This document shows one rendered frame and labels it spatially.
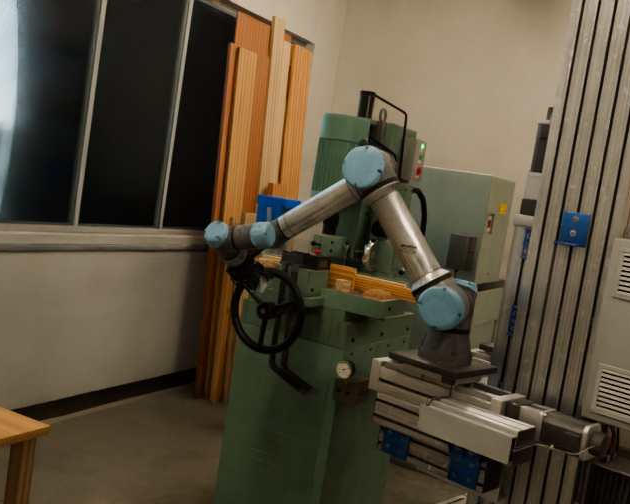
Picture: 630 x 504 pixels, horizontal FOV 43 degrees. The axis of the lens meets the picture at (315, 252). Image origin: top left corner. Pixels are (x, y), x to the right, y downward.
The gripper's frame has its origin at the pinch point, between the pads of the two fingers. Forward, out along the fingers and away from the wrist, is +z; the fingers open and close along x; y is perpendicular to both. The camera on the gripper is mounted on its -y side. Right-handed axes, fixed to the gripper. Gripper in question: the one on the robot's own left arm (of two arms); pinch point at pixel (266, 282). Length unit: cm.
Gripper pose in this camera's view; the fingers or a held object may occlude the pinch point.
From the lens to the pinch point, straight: 256.7
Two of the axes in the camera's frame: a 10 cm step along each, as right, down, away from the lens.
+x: 8.6, 1.6, -4.9
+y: -3.7, 8.5, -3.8
